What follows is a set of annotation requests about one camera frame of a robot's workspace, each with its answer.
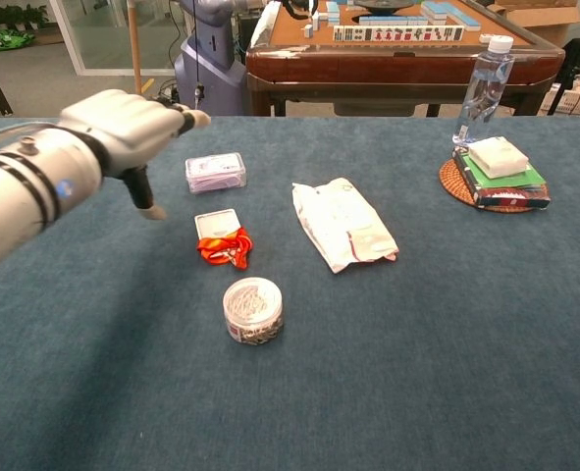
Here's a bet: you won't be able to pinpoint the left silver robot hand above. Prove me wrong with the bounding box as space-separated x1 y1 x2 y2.
57 88 212 222

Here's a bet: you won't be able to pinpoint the wooden pole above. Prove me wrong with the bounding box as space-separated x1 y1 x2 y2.
126 0 144 97

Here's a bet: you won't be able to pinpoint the clear box of purple picks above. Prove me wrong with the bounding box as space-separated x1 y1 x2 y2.
185 151 248 195

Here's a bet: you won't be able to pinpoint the green bag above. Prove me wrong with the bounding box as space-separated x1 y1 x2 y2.
0 28 35 54

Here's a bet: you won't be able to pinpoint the green potted plants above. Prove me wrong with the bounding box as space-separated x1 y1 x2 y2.
0 3 50 48

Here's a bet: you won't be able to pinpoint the clear round paper clip jar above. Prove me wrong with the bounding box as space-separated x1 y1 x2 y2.
222 276 285 346

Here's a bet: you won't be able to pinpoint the white plastic packet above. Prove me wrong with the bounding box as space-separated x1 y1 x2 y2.
291 177 400 275

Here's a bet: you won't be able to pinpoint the wooden mahjong table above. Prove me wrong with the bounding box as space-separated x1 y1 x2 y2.
244 0 566 118

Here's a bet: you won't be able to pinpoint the black round dish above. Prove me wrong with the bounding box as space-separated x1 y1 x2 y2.
352 0 418 12

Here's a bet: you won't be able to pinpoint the straight row blue mahjong tiles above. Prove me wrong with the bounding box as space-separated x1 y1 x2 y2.
358 15 428 26

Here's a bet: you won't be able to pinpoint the row of face-up mahjong tiles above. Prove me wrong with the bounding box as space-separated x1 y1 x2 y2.
332 25 466 44

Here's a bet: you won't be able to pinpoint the woven rattan coaster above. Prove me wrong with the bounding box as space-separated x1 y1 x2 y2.
438 157 536 215

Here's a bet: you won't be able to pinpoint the diagonal stack blue mahjong tiles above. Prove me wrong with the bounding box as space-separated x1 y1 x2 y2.
420 0 482 32

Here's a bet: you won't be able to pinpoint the clear water bottle white cap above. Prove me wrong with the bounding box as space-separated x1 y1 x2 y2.
451 34 516 148

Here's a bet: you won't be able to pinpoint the small white box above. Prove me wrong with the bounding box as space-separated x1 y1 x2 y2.
467 135 531 180

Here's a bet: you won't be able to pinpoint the stacked books green cover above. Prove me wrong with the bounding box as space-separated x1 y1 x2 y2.
451 149 552 211

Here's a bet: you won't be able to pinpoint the green book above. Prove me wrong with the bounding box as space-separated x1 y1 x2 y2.
458 152 549 190

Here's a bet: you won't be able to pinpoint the cardboard box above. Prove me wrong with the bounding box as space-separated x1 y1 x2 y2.
485 0 580 48

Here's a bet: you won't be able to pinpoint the black tripod stand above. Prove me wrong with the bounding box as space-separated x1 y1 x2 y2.
547 0 580 117

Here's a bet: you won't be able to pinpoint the tangled floor cables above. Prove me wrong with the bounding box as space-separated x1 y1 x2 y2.
144 78 183 107

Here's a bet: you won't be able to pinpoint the hanging black cable with switch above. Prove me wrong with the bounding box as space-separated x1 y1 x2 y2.
190 0 207 115

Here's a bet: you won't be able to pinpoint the white glass door frame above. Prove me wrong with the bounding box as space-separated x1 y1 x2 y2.
48 0 183 78

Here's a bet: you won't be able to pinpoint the purple robot pedestal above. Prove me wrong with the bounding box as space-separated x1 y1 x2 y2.
173 0 249 118

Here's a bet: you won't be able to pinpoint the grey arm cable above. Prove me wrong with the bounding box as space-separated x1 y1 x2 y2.
0 122 63 153

